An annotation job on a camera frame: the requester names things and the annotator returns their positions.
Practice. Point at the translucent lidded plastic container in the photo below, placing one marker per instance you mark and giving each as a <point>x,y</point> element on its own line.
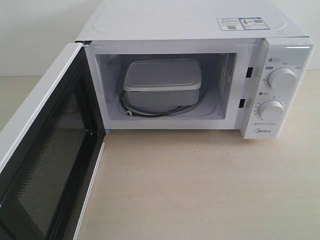
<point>164,83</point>

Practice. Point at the white microwave door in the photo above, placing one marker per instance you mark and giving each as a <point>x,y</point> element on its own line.
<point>49,152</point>

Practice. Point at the white Midea microwave oven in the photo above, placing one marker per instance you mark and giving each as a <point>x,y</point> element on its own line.
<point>235,65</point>

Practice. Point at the white printed instruction sheet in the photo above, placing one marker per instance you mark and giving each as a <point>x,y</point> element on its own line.
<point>242,24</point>

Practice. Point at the lower white timer knob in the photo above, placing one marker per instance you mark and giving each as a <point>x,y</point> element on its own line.
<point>271,110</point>

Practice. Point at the upper white control knob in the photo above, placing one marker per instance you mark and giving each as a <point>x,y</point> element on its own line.
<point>282,79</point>

